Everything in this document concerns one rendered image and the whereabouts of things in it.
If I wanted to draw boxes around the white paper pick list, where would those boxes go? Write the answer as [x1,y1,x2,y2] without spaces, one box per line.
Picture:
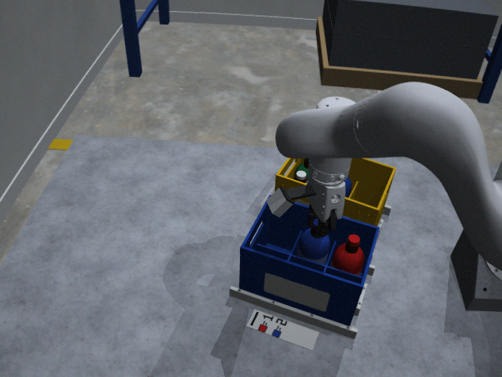
[247,309,319,351]

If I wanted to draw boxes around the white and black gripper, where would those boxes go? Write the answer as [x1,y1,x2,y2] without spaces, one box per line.
[306,173,345,238]

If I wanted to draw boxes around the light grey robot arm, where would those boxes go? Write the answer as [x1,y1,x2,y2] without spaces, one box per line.
[276,82,502,280]

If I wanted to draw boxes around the red bottle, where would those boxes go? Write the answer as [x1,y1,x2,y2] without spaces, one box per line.
[331,234,364,276]

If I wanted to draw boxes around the green bottle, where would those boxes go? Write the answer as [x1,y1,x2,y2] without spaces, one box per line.
[295,158,310,182]

